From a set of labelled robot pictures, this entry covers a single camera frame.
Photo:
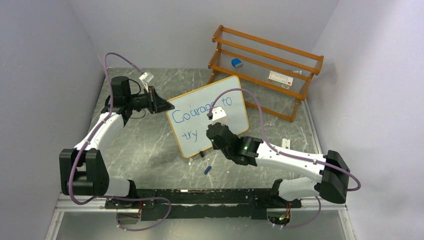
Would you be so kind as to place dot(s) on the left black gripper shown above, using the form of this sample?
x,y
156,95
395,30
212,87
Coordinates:
x,y
156,104

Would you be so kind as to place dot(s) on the yellow framed whiteboard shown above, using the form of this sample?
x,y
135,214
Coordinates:
x,y
189,120

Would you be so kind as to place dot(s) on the blue marker cap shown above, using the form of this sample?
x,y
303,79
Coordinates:
x,y
207,170

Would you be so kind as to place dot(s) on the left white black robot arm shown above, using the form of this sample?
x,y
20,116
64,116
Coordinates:
x,y
82,168

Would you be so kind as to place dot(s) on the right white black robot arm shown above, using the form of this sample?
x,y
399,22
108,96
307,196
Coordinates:
x,y
322,175

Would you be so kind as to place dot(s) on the blue whiteboard eraser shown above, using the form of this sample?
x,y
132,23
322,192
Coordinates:
x,y
236,63

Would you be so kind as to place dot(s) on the orange wooden rack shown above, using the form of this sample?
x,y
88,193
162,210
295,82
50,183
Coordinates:
x,y
259,57

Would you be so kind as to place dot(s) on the white plastic block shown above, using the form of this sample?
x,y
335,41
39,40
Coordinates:
x,y
286,143

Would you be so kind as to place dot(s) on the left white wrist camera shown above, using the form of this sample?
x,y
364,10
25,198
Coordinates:
x,y
145,78

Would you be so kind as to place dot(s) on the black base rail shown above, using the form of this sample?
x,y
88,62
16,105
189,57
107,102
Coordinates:
x,y
203,203

